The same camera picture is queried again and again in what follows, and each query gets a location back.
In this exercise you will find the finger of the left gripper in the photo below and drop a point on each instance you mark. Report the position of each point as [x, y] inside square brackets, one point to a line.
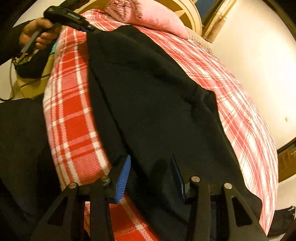
[87, 28]

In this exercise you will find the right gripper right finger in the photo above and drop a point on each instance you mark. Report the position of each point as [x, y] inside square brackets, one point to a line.
[222, 205]

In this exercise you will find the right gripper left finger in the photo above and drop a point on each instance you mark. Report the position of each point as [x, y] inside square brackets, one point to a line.
[82, 212]

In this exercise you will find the black pants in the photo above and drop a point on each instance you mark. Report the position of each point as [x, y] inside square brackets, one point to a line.
[145, 106]

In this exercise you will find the pink folded blanket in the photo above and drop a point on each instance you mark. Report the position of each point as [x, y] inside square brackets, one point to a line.
[150, 14]

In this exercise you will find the red plaid bed sheet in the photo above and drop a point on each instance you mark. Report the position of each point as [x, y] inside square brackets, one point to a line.
[78, 153]

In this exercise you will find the cream wooden headboard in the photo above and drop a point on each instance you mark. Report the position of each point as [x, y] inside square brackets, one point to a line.
[184, 9]

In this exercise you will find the striped grey pillow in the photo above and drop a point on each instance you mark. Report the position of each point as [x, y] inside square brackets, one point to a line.
[195, 37]

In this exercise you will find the dark window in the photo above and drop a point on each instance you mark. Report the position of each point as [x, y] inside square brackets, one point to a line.
[207, 8]

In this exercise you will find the right beige curtain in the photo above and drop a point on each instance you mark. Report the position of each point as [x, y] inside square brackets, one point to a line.
[216, 19]

